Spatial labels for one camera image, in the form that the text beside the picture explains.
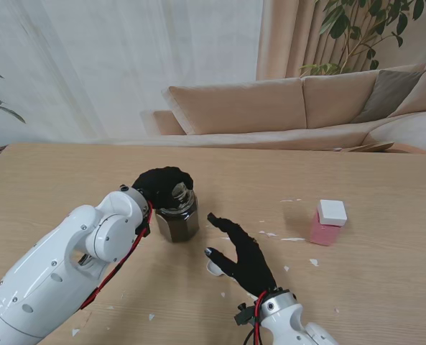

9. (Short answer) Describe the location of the glass jar of coffee beans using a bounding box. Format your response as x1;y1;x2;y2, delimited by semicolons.
154;181;200;244

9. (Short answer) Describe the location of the beige sofa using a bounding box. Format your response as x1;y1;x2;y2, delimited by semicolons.
153;63;426;161

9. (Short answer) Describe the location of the red left arm cable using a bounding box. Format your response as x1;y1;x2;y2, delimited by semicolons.
79;201;154;311

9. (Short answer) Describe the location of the beige pleated curtain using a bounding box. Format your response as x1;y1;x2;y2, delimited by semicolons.
255;0;407;81

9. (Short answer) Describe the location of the wooden tray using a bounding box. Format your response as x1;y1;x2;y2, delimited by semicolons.
333;142;395;153

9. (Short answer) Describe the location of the pink square coffee jar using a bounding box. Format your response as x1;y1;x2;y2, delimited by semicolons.
308;211;349;247

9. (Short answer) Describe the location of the white sheer curtain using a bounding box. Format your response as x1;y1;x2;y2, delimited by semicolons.
0;0;264;141

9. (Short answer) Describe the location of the white blanket on sofa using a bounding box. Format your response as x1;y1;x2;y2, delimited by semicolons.
366;110;426;159

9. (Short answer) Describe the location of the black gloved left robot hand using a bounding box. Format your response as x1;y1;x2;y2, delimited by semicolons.
131;166;196;211

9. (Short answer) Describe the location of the grey sofa cushion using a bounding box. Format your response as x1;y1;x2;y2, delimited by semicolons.
352;69;426;124

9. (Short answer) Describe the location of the tall leafy green plant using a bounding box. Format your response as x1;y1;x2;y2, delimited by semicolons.
300;0;426;76

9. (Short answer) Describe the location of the clear glass jar lid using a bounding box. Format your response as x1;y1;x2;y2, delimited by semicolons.
170;181;194;202

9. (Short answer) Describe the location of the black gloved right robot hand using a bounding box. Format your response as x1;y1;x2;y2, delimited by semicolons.
203;212;279;298

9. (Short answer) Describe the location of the white plastic spoon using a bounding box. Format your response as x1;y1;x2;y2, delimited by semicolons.
206;260;235;279

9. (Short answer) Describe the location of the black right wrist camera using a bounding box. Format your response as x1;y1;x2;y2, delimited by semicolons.
233;303;259;326

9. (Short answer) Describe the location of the white square jar lid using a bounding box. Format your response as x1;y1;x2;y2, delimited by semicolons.
316;199;349;227

